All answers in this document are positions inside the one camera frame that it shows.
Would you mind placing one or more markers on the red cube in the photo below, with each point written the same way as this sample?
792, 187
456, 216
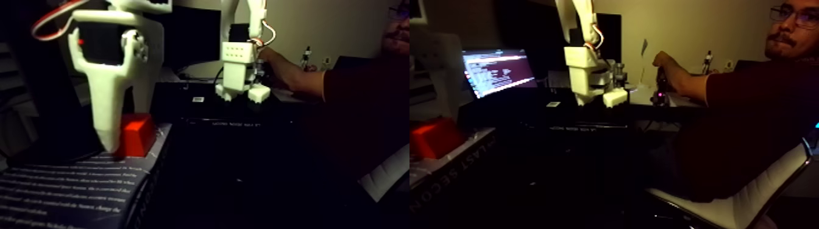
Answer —
137, 135

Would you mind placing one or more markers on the person's right hand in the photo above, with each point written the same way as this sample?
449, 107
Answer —
667, 65

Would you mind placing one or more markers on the black monitor with round base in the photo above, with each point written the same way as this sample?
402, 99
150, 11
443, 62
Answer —
25, 96

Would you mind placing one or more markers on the thin black box white lettering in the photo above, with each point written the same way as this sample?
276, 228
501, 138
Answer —
217, 121

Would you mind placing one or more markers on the open laptop with lit screen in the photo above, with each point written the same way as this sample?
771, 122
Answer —
499, 73

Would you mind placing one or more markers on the white chair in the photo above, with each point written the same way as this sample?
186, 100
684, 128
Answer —
736, 208

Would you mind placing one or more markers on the person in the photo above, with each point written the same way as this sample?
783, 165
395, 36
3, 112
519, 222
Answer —
761, 121

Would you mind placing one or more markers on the dark-framed glasses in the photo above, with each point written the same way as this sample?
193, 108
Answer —
793, 16

